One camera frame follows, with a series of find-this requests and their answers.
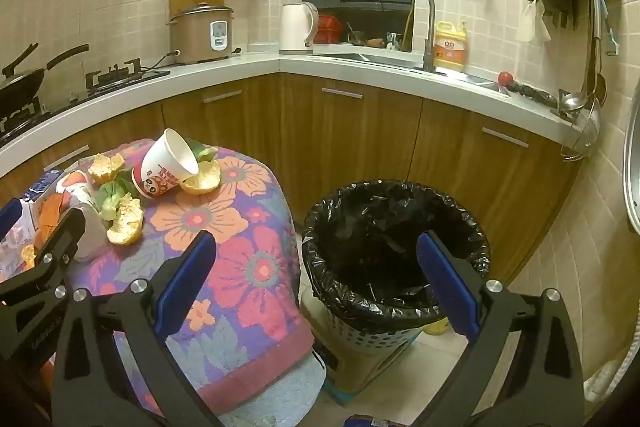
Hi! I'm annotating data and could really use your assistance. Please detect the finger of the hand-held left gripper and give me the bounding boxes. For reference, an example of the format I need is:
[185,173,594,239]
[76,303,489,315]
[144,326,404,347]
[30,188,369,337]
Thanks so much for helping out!
[0,207,87,360]
[0,199,23,242]

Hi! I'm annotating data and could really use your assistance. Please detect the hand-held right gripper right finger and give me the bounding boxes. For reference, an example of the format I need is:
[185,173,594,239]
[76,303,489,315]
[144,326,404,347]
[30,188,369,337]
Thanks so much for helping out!
[416,231,586,427]

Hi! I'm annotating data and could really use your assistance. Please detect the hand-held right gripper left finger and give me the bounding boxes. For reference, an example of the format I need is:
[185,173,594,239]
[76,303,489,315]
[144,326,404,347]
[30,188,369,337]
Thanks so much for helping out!
[51,231,221,427]

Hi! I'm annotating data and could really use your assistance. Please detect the green bok choy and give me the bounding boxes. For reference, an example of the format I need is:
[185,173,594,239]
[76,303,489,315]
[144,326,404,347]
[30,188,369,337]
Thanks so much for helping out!
[97,179,137,222]

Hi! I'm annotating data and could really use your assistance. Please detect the white perforated trash bin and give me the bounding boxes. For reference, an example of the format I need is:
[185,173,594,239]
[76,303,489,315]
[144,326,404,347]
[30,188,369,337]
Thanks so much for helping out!
[320,302,437,355]

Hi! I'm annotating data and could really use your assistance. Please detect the white paper cup red print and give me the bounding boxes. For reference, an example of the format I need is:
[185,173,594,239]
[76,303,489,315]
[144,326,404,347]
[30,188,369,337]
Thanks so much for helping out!
[131,128,201,199]

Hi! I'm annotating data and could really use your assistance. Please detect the orange wrapper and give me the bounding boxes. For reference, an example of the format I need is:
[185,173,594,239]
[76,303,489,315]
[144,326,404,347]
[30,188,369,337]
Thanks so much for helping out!
[39,196,69,240]

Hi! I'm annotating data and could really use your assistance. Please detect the white and red wrapper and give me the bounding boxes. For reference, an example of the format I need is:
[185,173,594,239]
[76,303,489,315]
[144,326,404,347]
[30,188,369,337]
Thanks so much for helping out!
[56,171,97,208]

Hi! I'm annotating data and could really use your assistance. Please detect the yellow item on floor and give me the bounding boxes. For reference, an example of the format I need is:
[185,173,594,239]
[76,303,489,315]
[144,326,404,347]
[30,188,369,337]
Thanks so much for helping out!
[422,317,451,338]

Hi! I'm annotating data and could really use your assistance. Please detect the blue printed carton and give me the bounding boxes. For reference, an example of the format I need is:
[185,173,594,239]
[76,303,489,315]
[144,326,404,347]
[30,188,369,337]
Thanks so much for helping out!
[20,169,64,202]

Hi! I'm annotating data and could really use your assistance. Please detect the floral towel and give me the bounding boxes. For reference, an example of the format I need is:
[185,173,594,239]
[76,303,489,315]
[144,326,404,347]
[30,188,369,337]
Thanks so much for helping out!
[42,138,316,415]

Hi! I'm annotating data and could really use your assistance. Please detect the beige box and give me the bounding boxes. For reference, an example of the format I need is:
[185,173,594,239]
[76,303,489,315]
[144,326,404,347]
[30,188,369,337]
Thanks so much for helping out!
[326,339,417,406]

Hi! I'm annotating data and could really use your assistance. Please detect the loose green leaf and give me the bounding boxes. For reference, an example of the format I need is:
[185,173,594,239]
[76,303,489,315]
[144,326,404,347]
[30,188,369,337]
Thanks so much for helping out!
[190,142,219,162]

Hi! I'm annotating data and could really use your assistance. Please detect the black wok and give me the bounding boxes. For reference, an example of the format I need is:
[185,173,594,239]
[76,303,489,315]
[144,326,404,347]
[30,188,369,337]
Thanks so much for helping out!
[0,43,91,108]

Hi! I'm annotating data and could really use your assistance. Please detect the light blue cloth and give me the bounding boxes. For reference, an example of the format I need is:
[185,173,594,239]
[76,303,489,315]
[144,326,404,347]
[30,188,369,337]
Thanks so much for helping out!
[220,347,328,427]

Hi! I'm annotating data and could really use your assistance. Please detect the black gas stove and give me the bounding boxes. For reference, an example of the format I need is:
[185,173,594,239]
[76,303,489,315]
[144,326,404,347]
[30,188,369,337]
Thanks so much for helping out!
[0,59,171,142]

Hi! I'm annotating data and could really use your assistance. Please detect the wooden kitchen cabinet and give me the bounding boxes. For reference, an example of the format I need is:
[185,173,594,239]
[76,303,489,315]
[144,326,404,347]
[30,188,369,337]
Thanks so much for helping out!
[0,72,583,283]

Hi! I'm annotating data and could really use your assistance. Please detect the dark scrubbing brush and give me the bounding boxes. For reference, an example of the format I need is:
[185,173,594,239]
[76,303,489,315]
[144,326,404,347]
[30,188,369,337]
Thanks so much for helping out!
[507,82,559,108]

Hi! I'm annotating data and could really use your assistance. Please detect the steel ladle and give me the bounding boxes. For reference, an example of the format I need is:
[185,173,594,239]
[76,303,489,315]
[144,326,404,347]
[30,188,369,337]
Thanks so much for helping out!
[557,0,607,114]

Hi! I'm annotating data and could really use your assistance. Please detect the yellow detergent bottle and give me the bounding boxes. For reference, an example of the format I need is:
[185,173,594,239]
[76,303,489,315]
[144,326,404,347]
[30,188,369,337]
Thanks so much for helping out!
[434,20,468,74]

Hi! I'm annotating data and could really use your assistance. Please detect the brown rice cooker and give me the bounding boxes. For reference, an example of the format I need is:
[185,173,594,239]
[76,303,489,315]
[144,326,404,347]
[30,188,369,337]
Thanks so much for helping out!
[167,3,236,64]

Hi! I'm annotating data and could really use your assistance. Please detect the steel sink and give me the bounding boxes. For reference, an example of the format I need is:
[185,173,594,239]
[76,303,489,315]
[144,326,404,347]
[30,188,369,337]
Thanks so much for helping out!
[312,52,427,70]

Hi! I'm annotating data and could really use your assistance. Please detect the steel faucet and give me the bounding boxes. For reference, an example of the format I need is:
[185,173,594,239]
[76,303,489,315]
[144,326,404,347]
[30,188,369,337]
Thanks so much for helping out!
[386,0,437,72]

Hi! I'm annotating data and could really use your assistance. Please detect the hanging white cloth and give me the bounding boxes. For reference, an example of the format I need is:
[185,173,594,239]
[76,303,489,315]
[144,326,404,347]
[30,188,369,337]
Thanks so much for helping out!
[516,0,553,42]

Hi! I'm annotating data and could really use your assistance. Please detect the red basket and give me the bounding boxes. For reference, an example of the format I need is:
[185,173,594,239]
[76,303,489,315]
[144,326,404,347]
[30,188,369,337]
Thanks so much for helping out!
[315,13,346,45]

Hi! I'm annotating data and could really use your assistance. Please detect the metal cabinet handle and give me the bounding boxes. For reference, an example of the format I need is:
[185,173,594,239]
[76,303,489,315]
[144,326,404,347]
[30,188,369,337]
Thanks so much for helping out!
[202,90,244,104]
[481,127,530,149]
[44,146,91,172]
[321,87,364,100]

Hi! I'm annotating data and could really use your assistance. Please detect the wire strainer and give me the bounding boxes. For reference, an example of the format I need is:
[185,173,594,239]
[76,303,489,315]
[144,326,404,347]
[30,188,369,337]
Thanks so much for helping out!
[560,99,602,162]

